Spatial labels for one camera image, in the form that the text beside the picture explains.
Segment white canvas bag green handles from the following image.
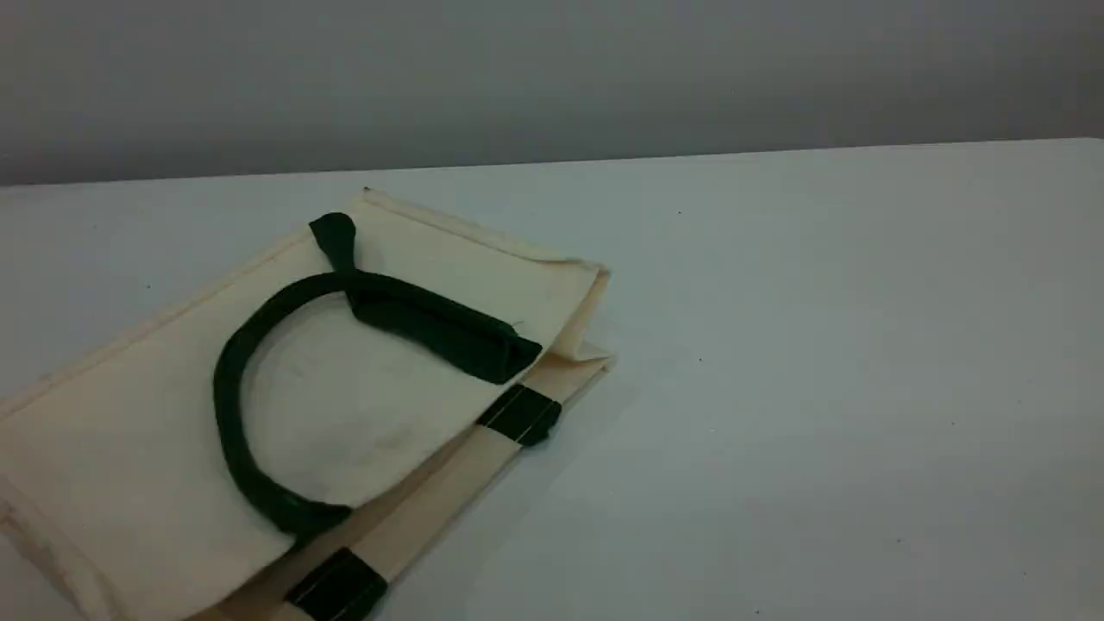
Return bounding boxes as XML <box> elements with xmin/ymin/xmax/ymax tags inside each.
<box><xmin>0</xmin><ymin>187</ymin><xmax>616</xmax><ymax>621</ymax></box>

